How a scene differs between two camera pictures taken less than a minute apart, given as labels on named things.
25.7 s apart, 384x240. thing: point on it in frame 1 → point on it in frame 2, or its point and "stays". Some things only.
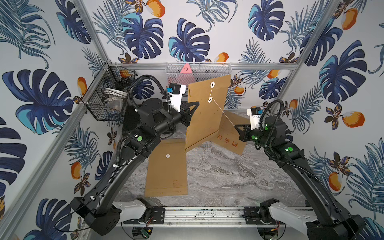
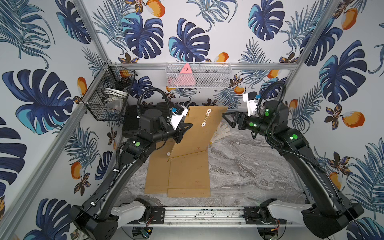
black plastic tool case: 132,118 stays
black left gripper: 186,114 → 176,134
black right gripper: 244,133 → 243,117
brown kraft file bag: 227,138 → 205,120
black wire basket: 105,100 stays
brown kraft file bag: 212,95 → 189,176
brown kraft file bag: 166,169 stays
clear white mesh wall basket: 187,73 stays
